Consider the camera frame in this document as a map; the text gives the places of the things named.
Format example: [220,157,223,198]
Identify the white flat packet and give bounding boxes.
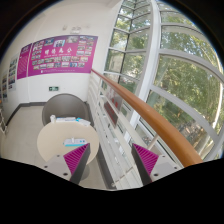
[76,118,91,126]

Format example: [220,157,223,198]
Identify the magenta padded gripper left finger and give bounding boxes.
[44,143,92,185]

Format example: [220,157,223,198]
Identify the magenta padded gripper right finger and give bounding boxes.
[130,143,183,186]

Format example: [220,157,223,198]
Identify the green exit sign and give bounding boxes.
[49,86,59,91]

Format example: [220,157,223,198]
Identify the white tissue pack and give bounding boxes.
[56,117,76,122]

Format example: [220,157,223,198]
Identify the wooden handrail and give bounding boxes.
[92,69,203,167]

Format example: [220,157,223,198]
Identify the small magenta wall poster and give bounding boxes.
[17,44,32,79]

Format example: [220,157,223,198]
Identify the grey round-backed chair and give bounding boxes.
[42,93,89,125]

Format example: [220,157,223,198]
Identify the large magenta wall poster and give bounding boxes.
[28,35,98,77]

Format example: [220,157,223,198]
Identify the white metal railing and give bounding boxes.
[87,72,172,190]

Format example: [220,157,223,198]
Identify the white wall notice board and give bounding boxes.
[8,56,18,91]

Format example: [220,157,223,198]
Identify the white small bottle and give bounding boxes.
[50,115,56,123]

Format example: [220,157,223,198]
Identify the round beige table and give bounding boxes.
[37,121,99,163]

